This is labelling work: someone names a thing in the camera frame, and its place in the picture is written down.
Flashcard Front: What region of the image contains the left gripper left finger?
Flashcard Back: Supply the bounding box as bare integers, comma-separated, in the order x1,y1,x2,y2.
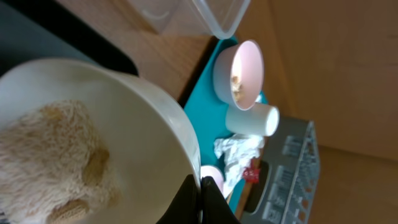
157,174,198,224

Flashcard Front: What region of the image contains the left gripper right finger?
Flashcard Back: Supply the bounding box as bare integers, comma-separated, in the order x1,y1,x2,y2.
201,176,240,224

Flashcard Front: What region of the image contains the red snack wrapper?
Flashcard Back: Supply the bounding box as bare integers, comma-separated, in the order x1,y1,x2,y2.
243,167,261,184

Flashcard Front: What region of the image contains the white napkin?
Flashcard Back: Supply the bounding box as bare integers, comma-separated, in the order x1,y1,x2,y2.
214,134,265,198

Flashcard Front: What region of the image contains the white bowl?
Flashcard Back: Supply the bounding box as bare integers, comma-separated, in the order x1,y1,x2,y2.
1,58,200,223

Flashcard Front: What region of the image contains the pink bowl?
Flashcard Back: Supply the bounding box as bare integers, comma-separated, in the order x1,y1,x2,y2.
213,40,265,111

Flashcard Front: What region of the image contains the grey dishwasher rack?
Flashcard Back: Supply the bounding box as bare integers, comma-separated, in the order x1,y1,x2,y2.
241,116,320,224

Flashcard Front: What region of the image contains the black food waste tray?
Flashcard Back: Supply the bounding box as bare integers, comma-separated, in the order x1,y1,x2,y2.
1,0,139,76

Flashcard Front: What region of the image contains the pink round plate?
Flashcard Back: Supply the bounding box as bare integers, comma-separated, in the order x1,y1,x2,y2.
200,165,224,194

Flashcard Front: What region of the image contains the teal serving tray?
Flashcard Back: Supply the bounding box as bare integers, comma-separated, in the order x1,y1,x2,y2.
183,36,269,214

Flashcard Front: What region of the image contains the white paper cup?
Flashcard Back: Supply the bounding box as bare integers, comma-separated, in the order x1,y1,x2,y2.
226,103,280,137

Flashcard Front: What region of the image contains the pile of peanuts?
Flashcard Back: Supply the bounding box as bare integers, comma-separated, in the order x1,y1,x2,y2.
231,76,243,101

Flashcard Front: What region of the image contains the pile of white rice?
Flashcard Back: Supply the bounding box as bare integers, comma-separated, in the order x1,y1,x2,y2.
1,100,121,223

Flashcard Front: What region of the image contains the clear plastic bin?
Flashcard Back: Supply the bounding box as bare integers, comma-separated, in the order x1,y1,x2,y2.
127,0,251,40

